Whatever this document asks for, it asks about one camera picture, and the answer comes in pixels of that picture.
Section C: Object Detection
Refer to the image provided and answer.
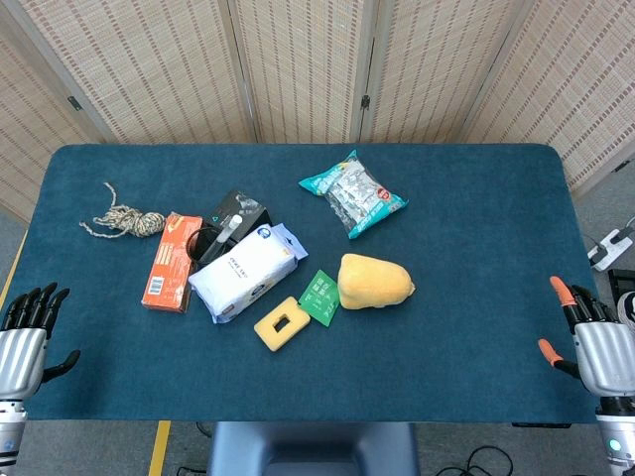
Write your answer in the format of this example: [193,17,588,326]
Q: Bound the black device box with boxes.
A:
[607,269,635,323]

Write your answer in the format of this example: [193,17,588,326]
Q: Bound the yellow sponge with hole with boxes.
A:
[253,296,312,352]

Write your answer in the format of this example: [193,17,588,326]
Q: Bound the beige rope bundle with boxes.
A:
[78,181,167,239]

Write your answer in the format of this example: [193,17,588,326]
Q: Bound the black mesh cup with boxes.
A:
[187,225,234,267]

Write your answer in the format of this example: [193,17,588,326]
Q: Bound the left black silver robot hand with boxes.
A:
[0,282,81,398]

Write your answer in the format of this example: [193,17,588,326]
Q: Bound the woven folding screen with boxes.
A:
[0,0,635,224]

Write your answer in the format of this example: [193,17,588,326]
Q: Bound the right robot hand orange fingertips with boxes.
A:
[538,276,635,398]

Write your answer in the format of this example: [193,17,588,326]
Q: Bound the black cardboard box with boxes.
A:
[204,188,272,234]

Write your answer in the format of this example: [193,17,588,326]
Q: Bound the teal snack bag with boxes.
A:
[298,150,409,240]

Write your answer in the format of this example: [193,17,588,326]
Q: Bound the white power strip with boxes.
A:
[587,227,635,272]

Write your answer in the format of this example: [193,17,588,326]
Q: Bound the white tissue pack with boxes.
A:
[188,222,309,324]

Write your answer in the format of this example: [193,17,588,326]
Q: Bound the yellow plush toy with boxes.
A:
[336,253,417,311]

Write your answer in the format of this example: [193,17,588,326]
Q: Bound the blue felt table cover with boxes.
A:
[0,143,599,423]

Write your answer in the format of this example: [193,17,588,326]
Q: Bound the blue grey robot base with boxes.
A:
[205,420,421,476]

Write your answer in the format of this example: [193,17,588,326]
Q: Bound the black floor cable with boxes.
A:
[436,444,515,476]

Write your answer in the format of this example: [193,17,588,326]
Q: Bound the orange cardboard box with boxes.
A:
[141,211,204,314]

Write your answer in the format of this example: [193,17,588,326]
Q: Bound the green tea sachet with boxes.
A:
[298,269,341,328]

